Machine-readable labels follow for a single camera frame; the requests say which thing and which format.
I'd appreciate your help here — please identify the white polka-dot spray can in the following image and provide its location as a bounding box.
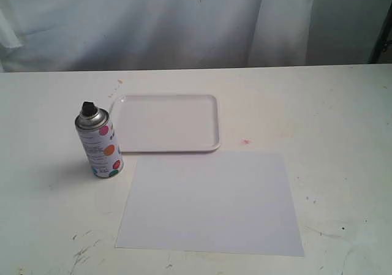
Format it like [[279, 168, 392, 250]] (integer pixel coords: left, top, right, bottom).
[[75, 102, 124, 178]]

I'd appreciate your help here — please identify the white plastic tray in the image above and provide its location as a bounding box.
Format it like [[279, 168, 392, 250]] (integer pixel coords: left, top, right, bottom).
[[110, 94, 221, 153]]

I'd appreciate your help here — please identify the white paper sheet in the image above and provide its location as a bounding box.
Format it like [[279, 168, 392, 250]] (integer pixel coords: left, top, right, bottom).
[[116, 151, 304, 257]]

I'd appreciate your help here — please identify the white backdrop cloth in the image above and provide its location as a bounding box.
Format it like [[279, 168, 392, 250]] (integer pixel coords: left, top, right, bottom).
[[1, 0, 377, 72]]

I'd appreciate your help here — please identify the dark metal stand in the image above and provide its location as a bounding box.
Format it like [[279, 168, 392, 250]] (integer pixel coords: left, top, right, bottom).
[[367, 0, 391, 64]]

